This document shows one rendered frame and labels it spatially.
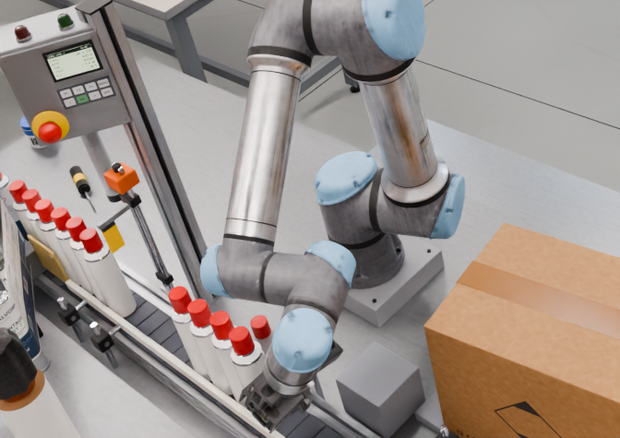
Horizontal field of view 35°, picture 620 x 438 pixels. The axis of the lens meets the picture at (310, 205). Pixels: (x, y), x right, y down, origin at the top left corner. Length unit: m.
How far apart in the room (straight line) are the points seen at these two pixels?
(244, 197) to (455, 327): 0.35
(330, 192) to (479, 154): 0.53
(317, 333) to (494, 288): 0.30
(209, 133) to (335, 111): 1.46
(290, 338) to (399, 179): 0.45
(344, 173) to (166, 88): 1.00
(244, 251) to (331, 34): 0.33
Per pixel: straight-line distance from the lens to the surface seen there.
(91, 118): 1.70
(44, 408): 1.66
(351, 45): 1.43
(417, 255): 1.90
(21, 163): 2.60
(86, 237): 1.84
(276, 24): 1.46
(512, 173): 2.12
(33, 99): 1.68
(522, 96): 3.75
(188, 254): 1.89
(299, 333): 1.31
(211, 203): 2.22
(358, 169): 1.75
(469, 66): 3.95
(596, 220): 2.00
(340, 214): 1.76
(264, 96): 1.45
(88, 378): 1.89
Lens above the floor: 2.19
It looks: 40 degrees down
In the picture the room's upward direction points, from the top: 16 degrees counter-clockwise
